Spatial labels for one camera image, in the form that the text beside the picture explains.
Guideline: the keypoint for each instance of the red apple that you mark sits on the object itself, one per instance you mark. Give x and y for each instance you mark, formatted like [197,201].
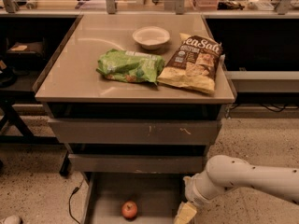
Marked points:
[129,210]

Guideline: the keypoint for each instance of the grey drawer cabinet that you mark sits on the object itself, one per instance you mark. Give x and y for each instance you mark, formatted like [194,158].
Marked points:
[71,88]

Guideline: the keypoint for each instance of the brown sea salt chip bag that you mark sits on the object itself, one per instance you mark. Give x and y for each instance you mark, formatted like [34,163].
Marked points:
[194,64]

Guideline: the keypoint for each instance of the white bowl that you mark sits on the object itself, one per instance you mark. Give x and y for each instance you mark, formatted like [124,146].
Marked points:
[151,37]

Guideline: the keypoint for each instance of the grey open bottom drawer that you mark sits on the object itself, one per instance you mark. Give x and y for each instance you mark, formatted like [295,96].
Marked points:
[157,198]

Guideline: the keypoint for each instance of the grey top drawer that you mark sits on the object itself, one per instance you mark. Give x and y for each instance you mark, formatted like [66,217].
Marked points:
[135,131]

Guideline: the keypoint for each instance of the grey middle drawer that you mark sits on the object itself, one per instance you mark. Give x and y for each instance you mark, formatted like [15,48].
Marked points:
[136,164]

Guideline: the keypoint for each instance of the dark box on shelf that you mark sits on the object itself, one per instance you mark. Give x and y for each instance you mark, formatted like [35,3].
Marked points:
[26,50]

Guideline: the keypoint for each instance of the black table frame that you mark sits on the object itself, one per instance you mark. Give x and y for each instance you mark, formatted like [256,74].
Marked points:
[7,100]

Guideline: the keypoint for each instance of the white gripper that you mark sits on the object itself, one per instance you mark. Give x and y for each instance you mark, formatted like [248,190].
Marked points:
[195,192]

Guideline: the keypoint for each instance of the green snack bag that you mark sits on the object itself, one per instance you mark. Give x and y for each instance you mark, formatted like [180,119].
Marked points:
[130,66]

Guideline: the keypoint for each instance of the white shoe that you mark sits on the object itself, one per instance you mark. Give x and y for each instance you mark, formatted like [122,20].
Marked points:
[11,220]

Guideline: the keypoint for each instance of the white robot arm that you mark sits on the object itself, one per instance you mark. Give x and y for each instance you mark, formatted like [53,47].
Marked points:
[223,174]

